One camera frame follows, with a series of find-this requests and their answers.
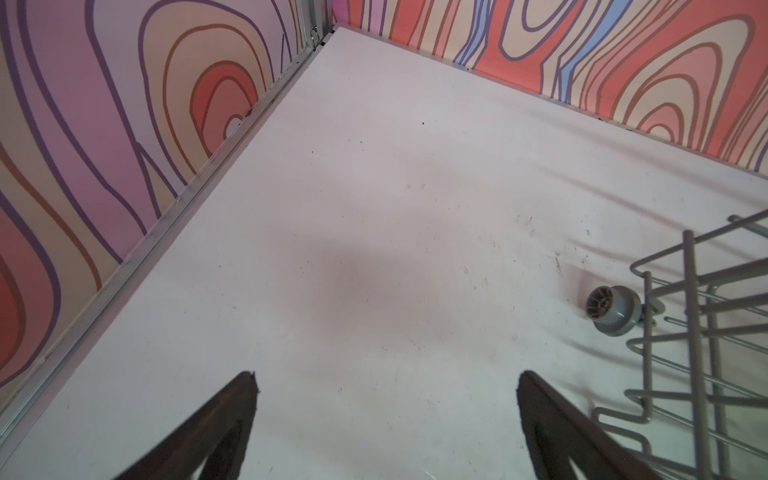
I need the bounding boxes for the grey wire dish rack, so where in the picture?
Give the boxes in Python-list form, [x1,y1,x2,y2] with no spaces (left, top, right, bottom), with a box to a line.
[585,212,767,479]

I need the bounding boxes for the aluminium frame rails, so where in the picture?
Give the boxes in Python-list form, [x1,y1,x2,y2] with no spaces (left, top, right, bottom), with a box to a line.
[1,1,767,439]

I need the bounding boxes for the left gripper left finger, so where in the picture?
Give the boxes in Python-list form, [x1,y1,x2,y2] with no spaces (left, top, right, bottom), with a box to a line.
[118,371,259,479]

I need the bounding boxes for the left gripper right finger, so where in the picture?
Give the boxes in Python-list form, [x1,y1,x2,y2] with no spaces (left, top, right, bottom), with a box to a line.
[517,370,658,479]

